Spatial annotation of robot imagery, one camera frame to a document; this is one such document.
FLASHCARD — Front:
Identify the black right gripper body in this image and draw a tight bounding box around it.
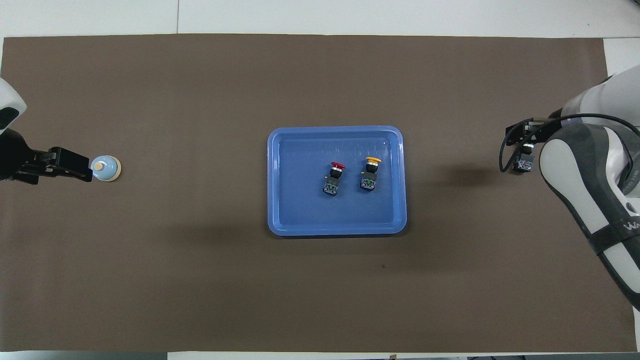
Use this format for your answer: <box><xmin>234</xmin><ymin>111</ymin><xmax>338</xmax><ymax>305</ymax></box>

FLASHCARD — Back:
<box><xmin>506</xmin><ymin>120</ymin><xmax>547</xmax><ymax>148</ymax></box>

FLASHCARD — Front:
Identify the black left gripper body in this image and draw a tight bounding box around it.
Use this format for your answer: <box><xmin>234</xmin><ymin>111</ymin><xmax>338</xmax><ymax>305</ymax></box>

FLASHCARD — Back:
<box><xmin>0</xmin><ymin>129</ymin><xmax>73</xmax><ymax>181</ymax></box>

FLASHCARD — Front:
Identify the green push button switch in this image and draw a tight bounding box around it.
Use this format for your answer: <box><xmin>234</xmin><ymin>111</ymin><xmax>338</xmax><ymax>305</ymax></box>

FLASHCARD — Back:
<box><xmin>513</xmin><ymin>144</ymin><xmax>536</xmax><ymax>174</ymax></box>

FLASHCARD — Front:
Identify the light blue desk bell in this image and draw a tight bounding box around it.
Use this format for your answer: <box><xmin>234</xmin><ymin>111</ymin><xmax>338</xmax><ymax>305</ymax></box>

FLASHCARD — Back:
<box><xmin>90</xmin><ymin>154</ymin><xmax>122</xmax><ymax>183</ymax></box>

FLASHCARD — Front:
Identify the yellow push button switch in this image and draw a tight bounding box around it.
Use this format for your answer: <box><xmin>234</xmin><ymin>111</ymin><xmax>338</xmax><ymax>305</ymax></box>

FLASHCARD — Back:
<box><xmin>359</xmin><ymin>156</ymin><xmax>383</xmax><ymax>192</ymax></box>

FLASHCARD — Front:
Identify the red push button switch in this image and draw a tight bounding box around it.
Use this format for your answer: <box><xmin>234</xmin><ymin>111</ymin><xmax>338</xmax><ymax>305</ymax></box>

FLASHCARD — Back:
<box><xmin>322</xmin><ymin>161</ymin><xmax>347</xmax><ymax>197</ymax></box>

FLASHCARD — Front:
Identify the blue plastic tray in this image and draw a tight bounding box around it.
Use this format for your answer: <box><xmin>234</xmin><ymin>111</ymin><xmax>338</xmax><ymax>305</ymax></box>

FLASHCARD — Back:
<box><xmin>266</xmin><ymin>125</ymin><xmax>408</xmax><ymax>237</ymax></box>

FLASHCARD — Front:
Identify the brown table mat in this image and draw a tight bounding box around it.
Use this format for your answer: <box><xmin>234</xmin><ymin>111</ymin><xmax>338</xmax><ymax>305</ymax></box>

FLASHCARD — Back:
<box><xmin>0</xmin><ymin>33</ymin><xmax>637</xmax><ymax>353</ymax></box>

